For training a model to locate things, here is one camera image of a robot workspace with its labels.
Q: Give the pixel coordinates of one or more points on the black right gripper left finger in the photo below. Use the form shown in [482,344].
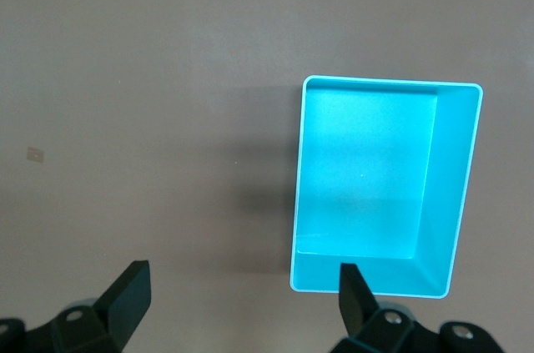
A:
[125,299]

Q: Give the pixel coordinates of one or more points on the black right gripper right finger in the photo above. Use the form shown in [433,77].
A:
[354,299]

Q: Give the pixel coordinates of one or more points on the teal plastic bin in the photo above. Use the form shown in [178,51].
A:
[363,169]

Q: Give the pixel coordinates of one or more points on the brown tape square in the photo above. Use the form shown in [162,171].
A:
[36,154]

